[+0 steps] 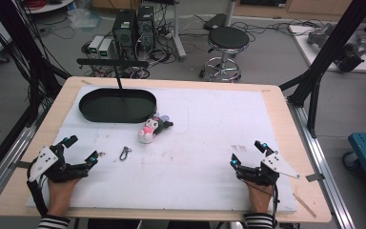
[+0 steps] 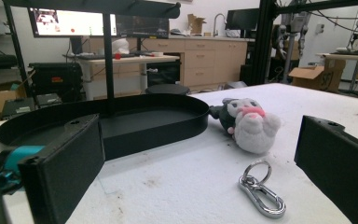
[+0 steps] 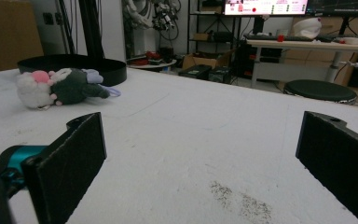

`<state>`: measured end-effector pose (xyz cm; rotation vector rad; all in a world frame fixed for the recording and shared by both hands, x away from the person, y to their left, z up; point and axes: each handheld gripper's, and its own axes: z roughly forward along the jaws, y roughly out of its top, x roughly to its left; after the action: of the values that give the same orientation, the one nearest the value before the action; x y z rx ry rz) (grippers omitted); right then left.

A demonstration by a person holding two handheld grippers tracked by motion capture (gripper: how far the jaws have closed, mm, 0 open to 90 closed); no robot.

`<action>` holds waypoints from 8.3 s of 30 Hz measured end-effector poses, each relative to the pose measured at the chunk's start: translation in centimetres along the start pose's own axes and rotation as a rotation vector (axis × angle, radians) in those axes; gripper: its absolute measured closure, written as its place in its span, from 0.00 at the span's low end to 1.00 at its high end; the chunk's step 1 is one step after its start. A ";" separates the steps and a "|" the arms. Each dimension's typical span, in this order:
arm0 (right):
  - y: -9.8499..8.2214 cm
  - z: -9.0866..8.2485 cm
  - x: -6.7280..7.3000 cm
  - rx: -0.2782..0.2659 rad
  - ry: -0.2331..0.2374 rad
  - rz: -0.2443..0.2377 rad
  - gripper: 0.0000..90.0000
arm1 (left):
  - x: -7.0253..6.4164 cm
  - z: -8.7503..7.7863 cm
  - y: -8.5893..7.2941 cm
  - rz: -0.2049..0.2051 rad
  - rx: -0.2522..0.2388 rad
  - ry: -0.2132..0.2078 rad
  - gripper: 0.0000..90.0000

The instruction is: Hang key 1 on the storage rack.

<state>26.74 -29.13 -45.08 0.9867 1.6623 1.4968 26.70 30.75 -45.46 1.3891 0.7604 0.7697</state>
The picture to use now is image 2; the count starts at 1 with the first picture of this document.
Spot white work table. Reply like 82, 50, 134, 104
315, 51, 358, 101

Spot silver carabiner keyring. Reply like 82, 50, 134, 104
238, 160, 287, 219

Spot black metal frame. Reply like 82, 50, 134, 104
251, 0, 358, 87

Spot open cardboard box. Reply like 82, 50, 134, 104
288, 58, 347, 94

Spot bright computer monitor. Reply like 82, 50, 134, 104
27, 7, 118, 38

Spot small cardboard box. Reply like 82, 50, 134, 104
187, 13, 207, 35

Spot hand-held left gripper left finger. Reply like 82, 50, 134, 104
18, 113, 106, 224

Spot white foam mat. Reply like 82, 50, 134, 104
0, 82, 358, 224

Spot dark computer monitor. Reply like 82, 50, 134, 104
116, 14, 171, 40

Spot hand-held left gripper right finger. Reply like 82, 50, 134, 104
293, 115, 358, 224

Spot light wooden desk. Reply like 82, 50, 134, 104
63, 53, 181, 101

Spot large cardboard box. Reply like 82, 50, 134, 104
0, 80, 28, 124

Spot black oval tray hanger stand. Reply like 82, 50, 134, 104
0, 0, 211, 161

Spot black hard case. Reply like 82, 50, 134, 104
28, 62, 84, 104

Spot black monitor on counter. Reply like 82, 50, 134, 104
226, 7, 261, 32

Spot metal faucet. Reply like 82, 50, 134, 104
212, 12, 227, 38

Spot wooden drawer cabinets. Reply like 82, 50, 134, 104
143, 36, 250, 91

